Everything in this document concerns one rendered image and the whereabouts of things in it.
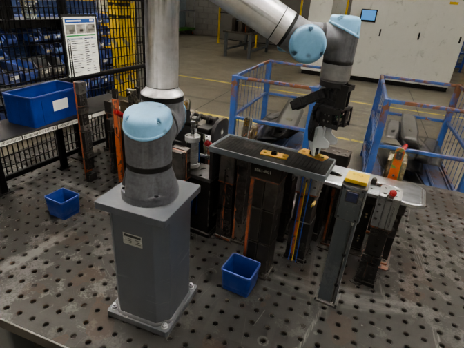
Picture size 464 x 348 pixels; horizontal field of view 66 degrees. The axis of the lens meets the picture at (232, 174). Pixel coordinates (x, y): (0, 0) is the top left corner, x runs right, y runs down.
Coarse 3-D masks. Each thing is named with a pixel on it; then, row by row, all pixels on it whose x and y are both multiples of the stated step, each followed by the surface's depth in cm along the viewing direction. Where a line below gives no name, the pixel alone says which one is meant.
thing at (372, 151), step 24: (384, 96) 293; (456, 96) 364; (384, 120) 289; (408, 120) 358; (432, 120) 383; (384, 144) 298; (408, 144) 320; (432, 144) 350; (384, 168) 338; (408, 168) 317; (432, 168) 361; (456, 168) 319
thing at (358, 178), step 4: (348, 172) 102; (352, 172) 102; (356, 172) 102; (348, 176) 99; (352, 176) 99; (356, 176) 99; (360, 176) 100; (364, 176) 100; (368, 176) 100; (348, 180) 98; (352, 180) 98; (356, 180) 97; (360, 180) 97; (364, 180) 97; (368, 180) 98; (360, 184) 97; (364, 184) 97
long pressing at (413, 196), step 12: (336, 168) 142; (348, 168) 143; (336, 180) 132; (384, 180) 135; (396, 180) 137; (372, 192) 125; (408, 192) 128; (420, 192) 129; (408, 204) 120; (420, 204) 120
